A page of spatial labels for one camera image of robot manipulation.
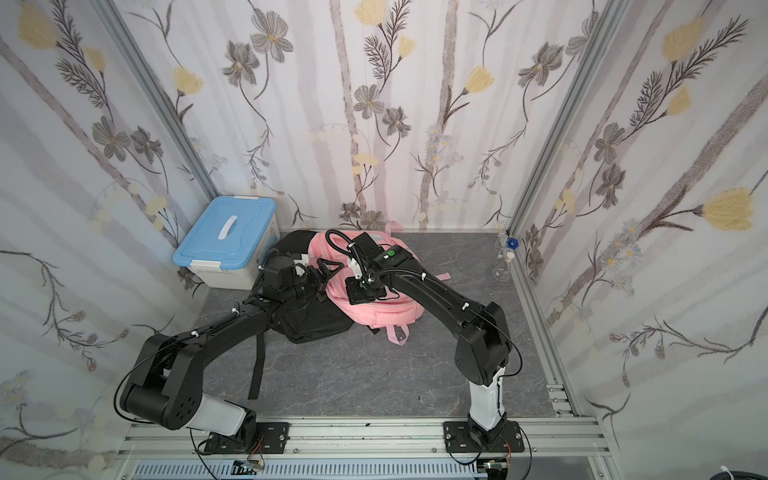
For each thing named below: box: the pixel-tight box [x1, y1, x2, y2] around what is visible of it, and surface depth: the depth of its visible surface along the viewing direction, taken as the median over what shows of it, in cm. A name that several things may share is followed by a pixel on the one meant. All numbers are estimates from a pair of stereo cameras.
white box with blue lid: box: [174, 196, 281, 290], surface depth 98 cm
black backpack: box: [248, 230, 355, 400], surface depth 84 cm
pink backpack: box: [308, 220, 452, 345], surface depth 70 cm
